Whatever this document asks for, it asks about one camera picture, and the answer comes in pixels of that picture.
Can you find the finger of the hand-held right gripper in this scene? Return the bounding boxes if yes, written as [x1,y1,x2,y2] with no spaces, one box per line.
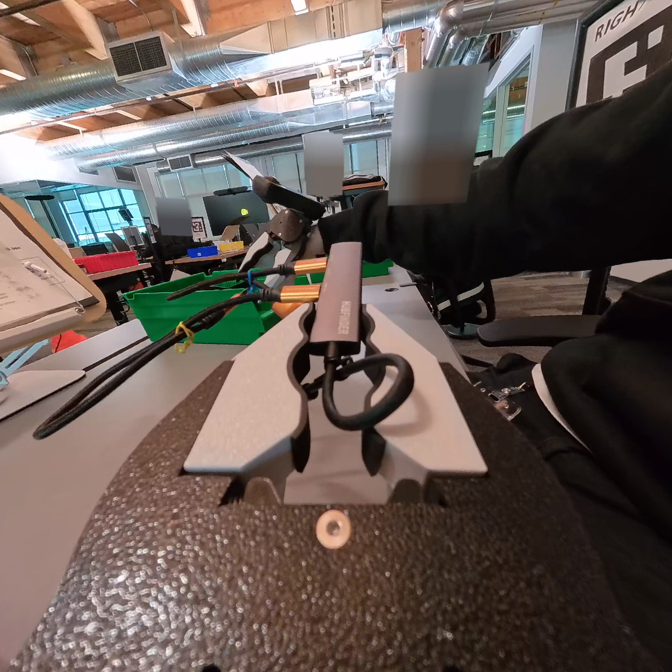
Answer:
[262,247,300,288]
[239,235,276,274]

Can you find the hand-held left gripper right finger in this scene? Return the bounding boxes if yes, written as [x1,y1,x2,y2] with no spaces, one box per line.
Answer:
[360,303,489,502]

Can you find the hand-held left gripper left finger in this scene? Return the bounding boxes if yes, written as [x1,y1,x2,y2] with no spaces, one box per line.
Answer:
[183,303,317,504]

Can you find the black braided cable blue tie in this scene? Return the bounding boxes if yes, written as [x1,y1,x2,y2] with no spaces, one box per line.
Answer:
[166,257,329,302]

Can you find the black braided cable yellow tie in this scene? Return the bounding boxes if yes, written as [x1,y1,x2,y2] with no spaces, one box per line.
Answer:
[33,283,322,442]

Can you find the grey USB hub short cable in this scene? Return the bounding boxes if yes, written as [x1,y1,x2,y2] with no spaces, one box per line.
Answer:
[302,241,417,432]

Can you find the large green plastic bin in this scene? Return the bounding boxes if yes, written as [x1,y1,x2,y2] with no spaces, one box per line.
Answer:
[123,257,394,347]

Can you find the person's right forearm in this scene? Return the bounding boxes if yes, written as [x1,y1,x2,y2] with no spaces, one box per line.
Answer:
[317,65,672,281]

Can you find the background desk wooden top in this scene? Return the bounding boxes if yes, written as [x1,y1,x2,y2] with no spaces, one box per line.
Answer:
[86,262,153,321]

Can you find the black monitor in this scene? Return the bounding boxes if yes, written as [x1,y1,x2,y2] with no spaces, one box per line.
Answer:
[203,191,272,238]

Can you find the metal badge clip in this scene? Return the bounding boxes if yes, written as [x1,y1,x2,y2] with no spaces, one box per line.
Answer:
[472,380,531,421]

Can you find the tan panel on clear stand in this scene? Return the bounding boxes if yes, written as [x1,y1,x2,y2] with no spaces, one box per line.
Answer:
[220,149,274,184]

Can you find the black office chair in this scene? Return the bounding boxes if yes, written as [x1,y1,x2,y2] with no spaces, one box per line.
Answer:
[430,265,612,348]

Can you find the red plastic bin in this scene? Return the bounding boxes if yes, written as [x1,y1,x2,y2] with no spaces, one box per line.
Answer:
[73,251,139,274]

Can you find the person's dark clothed body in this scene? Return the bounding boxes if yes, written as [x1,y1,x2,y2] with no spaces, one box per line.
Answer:
[467,270,672,672]

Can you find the wooden document stand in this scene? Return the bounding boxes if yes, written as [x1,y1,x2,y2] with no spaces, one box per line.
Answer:
[0,194,106,421]

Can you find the ceiling air vent box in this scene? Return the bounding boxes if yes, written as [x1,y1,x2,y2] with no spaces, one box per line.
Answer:
[107,31,174,83]

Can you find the printed instruction sheets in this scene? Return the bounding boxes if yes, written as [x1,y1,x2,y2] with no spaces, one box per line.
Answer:
[0,210,100,331]

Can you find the black white marker sign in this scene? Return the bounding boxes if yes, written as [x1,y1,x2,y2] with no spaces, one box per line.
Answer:
[569,0,672,109]

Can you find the silver ceiling duct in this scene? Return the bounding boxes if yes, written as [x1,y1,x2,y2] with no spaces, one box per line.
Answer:
[50,97,316,161]
[0,31,386,119]

